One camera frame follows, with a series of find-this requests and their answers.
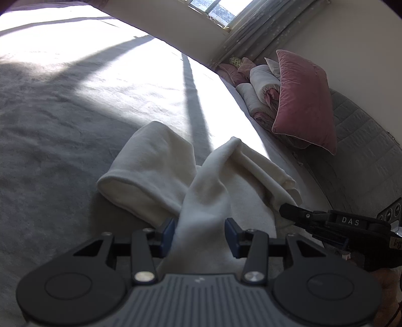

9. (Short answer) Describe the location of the large pink pillow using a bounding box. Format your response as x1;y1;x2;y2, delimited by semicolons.
272;49;338;155

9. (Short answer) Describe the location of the window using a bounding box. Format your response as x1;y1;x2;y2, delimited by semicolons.
188;0;255;32

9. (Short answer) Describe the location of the white pillow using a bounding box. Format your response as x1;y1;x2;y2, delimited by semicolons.
265;57;282;79

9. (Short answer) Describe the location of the white shirt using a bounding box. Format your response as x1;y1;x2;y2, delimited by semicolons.
97;120;299;274

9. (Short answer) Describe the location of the grey bed blanket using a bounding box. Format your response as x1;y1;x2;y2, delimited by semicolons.
0;0;333;327

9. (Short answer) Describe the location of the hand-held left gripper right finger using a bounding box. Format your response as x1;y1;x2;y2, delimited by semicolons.
224;217;327;285

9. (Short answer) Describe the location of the small pink cushion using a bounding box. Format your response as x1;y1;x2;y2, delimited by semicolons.
218;57;256;87

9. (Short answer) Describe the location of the grey quilted headboard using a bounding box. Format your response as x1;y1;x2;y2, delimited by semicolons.
292;88;402;221

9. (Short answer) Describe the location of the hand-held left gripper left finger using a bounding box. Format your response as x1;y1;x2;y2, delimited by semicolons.
72;217;176;285

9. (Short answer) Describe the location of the folded white pink quilt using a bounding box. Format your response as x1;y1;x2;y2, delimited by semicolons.
235;61;311;148

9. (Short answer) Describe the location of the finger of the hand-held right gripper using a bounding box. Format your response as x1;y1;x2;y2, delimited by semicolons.
279;203;330;231
309;225;350;253

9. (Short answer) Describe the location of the grey patterned curtain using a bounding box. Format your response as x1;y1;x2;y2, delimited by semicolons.
214;0;330;68

